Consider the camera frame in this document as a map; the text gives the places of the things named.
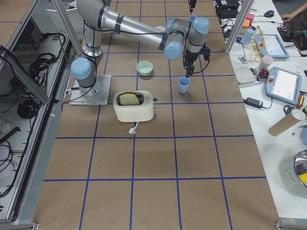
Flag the far teach pendant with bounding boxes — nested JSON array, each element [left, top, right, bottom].
[[254, 34, 290, 59]]

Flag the black scissors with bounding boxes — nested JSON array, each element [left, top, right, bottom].
[[283, 105, 295, 115]]

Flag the cream white toaster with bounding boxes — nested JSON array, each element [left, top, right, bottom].
[[113, 90, 154, 122]]

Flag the mint green bowl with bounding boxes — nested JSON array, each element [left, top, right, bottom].
[[136, 60, 154, 76]]

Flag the light blue cup on rack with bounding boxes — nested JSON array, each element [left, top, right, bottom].
[[240, 29, 254, 45]]

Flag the pink cup on table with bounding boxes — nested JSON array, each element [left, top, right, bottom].
[[258, 55, 274, 70]]

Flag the grey kitchen scale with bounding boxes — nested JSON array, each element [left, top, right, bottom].
[[234, 68, 261, 88]]

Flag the teach pendant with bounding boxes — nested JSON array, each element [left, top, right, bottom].
[[254, 34, 290, 59], [265, 67, 302, 105]]

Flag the black electronics box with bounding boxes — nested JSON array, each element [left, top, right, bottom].
[[215, 0, 239, 19]]

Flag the red apple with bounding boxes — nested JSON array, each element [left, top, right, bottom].
[[259, 69, 269, 79]]

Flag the steel mixing bowl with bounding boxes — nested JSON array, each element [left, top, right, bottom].
[[293, 149, 307, 187]]

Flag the cardboard tube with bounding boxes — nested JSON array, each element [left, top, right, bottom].
[[268, 109, 306, 137]]

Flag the person hand at desk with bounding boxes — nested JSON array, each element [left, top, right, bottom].
[[280, 13, 295, 22]]

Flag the black computer mouse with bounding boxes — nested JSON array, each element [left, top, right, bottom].
[[263, 10, 274, 18]]

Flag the pink bowl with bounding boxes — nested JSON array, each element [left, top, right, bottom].
[[155, 26, 165, 32]]

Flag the black power adapter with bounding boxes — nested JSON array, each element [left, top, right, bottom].
[[243, 97, 263, 109]]

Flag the gold wire rack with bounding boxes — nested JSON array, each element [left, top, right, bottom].
[[242, 25, 265, 62]]

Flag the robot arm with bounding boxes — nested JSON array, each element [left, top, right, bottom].
[[76, 0, 211, 78], [189, 0, 197, 12]]

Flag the brass cylinder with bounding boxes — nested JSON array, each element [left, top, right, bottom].
[[296, 93, 305, 109]]

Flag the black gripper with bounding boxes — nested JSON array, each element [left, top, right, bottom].
[[183, 42, 211, 77]]

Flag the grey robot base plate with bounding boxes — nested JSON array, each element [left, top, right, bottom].
[[69, 75, 111, 106]]

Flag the aluminium frame post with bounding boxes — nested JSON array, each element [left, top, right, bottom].
[[225, 0, 254, 55]]

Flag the near teach pendant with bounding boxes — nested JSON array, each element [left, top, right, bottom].
[[265, 67, 302, 105]]

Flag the orange sticky notes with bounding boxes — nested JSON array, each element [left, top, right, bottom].
[[242, 13, 255, 29]]

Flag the bread slice in toaster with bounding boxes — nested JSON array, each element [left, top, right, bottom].
[[119, 93, 140, 105]]

